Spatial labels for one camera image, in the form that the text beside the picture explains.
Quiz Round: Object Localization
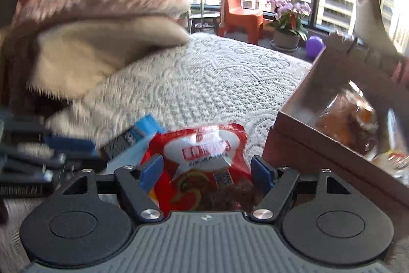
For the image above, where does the purple balloon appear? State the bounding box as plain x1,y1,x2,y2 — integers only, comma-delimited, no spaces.
305,35,325,61

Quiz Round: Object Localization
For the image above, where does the white lace bedspread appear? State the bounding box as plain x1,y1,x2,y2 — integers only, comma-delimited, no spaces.
9,33,315,216

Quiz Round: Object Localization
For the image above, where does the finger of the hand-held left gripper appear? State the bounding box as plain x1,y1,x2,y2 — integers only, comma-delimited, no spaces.
43,135,104,155
6,151,106,179

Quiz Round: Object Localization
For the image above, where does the blue snack packet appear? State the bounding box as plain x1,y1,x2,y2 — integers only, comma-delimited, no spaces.
100,115,165,178

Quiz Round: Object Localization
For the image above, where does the red snack packet white label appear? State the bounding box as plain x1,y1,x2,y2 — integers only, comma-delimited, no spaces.
142,123,256,216

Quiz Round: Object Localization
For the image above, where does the cardboard box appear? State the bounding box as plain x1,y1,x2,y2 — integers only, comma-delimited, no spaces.
263,31,409,213

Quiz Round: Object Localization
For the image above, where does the yellow snack packet orange trim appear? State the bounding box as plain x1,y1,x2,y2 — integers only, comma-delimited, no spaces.
372,150,409,179

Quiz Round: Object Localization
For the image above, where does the large orange red snack packet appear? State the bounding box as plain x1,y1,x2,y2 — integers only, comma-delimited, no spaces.
315,89,381,156

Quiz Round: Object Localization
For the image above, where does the beige blanket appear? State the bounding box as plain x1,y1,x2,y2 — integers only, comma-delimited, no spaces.
27,15,190,100

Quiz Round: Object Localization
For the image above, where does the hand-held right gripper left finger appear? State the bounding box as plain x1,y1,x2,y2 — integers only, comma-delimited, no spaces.
62,154,164,224

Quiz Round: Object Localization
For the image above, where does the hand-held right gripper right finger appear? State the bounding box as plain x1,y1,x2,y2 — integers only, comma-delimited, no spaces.
250,155,344,224

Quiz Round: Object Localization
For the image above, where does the orange plastic chair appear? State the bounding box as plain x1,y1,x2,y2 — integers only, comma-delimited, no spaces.
217,0,264,44

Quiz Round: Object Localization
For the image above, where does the potted pink orchid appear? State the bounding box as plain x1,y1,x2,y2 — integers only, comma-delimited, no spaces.
266,0,312,51

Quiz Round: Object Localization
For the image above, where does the white chair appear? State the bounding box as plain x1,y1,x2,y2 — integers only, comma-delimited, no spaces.
353,0,401,56

